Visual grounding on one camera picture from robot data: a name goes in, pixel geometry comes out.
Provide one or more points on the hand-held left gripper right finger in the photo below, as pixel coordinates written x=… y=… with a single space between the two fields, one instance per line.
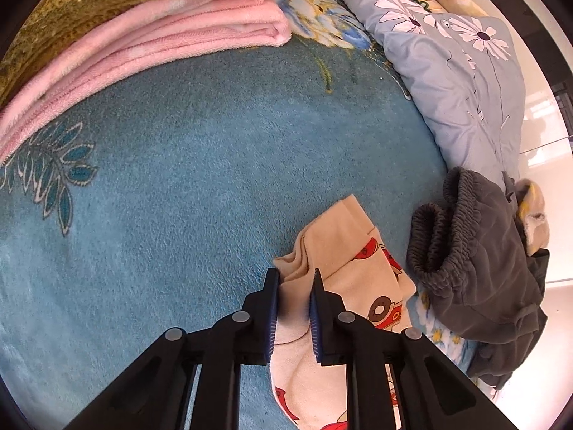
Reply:
x=315 y=322

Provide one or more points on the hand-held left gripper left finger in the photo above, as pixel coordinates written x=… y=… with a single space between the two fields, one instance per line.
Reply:
x=271 y=318

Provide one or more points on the cream cartoon-print pajama garment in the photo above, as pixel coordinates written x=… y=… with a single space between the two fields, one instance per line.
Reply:
x=340 y=251

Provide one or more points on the blue floral bed blanket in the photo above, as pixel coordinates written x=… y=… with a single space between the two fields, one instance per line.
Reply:
x=201 y=165

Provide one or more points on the dark grey elastic-waist pants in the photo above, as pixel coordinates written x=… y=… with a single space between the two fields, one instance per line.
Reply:
x=483 y=255

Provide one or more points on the black sweatshirt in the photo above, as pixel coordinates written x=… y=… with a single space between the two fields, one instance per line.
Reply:
x=539 y=266

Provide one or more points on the blue-grey daisy-print quilt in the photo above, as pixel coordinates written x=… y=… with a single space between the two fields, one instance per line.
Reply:
x=447 y=89

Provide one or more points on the folded pink fleece garment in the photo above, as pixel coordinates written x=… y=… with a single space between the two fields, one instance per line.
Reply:
x=147 y=40

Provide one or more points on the white glossy wardrobe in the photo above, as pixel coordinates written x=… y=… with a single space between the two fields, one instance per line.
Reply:
x=539 y=112

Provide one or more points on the olive green knit cloth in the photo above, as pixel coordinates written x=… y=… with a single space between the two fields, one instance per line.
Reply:
x=89 y=4

